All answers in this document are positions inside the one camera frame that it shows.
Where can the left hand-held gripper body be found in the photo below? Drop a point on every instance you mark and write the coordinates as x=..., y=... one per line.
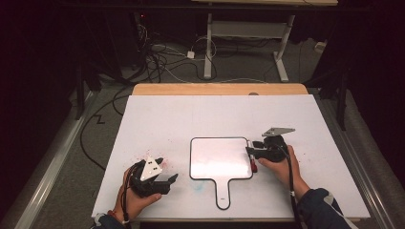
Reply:
x=149, y=171

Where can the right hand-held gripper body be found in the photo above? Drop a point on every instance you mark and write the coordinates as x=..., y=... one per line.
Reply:
x=273, y=149

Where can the white marker with red cap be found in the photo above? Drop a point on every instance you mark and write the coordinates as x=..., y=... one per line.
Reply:
x=253, y=166

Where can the person's right hand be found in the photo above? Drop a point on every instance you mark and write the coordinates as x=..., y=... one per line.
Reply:
x=283, y=171

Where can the person's left hand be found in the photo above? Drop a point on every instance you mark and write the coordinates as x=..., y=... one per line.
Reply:
x=138, y=205

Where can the white table cover sheet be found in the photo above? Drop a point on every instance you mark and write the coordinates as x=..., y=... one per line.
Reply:
x=191, y=117

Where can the black metal stand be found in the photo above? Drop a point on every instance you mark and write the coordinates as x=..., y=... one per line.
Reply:
x=342, y=105
x=79, y=95

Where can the white power adapter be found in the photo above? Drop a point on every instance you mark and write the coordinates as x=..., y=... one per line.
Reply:
x=190, y=54

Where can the white power strip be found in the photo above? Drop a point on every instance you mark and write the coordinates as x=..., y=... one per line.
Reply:
x=320, y=47

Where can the aluminium floor rail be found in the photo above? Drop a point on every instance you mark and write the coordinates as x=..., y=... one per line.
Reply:
x=54, y=162
x=356, y=152

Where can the white metal desk frame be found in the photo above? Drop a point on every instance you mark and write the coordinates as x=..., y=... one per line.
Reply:
x=208, y=47

